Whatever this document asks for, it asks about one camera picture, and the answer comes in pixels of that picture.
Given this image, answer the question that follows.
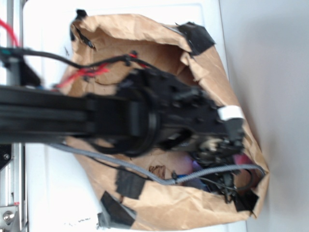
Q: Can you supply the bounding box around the gray plush bunny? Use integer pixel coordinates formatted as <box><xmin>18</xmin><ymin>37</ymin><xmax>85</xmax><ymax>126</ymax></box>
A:
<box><xmin>180</xmin><ymin>155</ymin><xmax>253</xmax><ymax>192</ymax></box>

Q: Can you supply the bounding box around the metal rail frame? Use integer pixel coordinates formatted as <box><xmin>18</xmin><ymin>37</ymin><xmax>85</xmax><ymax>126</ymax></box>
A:
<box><xmin>0</xmin><ymin>0</ymin><xmax>28</xmax><ymax>232</ymax></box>

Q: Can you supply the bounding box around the black and red wire bundle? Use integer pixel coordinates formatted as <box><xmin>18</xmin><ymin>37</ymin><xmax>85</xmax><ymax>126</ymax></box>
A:
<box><xmin>0</xmin><ymin>19</ymin><xmax>150</xmax><ymax>91</ymax></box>

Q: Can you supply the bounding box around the black bracket with bolt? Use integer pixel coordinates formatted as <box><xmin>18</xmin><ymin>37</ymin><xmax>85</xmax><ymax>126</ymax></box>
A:
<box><xmin>0</xmin><ymin>144</ymin><xmax>12</xmax><ymax>171</ymax></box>

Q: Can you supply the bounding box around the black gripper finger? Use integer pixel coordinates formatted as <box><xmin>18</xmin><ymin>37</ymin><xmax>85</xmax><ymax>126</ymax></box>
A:
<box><xmin>205</xmin><ymin>170</ymin><xmax>240</xmax><ymax>203</ymax></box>

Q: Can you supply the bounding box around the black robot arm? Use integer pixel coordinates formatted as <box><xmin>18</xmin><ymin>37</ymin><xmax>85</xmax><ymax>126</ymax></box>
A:
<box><xmin>0</xmin><ymin>69</ymin><xmax>244</xmax><ymax>197</ymax></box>

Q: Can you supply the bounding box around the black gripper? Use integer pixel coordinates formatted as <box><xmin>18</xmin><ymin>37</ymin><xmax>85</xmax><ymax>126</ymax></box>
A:
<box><xmin>116</xmin><ymin>69</ymin><xmax>244</xmax><ymax>169</ymax></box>

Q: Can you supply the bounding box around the brown paper bag bin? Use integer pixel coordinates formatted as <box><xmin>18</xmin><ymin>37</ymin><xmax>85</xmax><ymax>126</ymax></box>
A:
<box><xmin>70</xmin><ymin>14</ymin><xmax>270</xmax><ymax>231</ymax></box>

